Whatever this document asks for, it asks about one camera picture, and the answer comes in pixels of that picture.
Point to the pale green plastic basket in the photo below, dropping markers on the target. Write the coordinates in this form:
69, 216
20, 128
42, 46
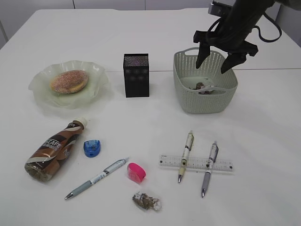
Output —
187, 75

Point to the grey grip ballpoint pen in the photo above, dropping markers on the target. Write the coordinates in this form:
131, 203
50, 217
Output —
209, 165

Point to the clear plastic ruler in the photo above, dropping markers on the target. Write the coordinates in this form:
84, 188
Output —
195, 163

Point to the brown grey paper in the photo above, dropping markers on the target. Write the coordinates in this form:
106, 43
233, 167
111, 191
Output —
146, 202

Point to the brown Nescafe coffee bottle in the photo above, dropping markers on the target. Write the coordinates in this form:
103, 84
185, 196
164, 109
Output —
55, 151

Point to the black mesh pen holder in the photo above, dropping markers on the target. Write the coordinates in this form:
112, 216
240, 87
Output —
136, 75

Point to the blue pencil sharpener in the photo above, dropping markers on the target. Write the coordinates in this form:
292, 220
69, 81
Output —
92, 148

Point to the blue grey ballpoint pen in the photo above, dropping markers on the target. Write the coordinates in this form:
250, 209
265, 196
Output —
116, 165

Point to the pink pencil sharpener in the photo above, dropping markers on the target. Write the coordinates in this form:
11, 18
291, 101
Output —
135, 172

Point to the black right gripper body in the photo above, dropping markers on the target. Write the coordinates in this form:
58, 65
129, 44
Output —
228, 39

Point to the pale green wavy plate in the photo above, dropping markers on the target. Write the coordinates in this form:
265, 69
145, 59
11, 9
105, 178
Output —
44, 95

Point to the sugared bread bun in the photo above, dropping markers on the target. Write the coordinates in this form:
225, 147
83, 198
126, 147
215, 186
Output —
69, 82

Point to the paper with pink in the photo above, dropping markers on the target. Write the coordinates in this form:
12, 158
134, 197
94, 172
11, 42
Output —
202, 88

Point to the cream grip ballpoint pen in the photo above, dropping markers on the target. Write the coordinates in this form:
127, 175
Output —
185, 155

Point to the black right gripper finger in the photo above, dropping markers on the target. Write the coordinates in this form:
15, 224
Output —
203, 53
232, 60

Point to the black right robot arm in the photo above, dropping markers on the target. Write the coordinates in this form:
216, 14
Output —
244, 14

